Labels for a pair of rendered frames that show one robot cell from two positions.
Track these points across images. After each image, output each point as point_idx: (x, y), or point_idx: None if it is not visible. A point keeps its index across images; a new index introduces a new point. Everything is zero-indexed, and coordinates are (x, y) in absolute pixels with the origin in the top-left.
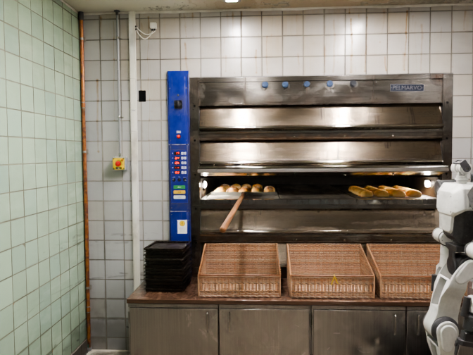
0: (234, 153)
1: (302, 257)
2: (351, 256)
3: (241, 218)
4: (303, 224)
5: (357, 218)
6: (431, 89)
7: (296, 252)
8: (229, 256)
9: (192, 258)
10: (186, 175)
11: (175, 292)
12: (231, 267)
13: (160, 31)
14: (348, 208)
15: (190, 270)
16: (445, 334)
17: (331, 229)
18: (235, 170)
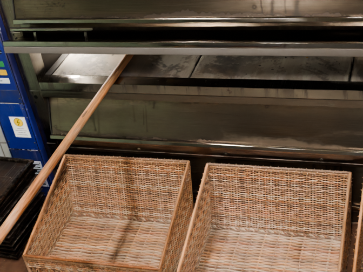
0: (76, 0)
1: (235, 189)
2: (331, 193)
3: (119, 114)
4: (236, 130)
5: (347, 124)
6: None
7: (224, 180)
8: (107, 179)
9: (54, 170)
10: (0, 44)
11: (8, 259)
12: (112, 196)
13: None
14: (325, 105)
15: (43, 202)
16: None
17: (291, 143)
18: (72, 49)
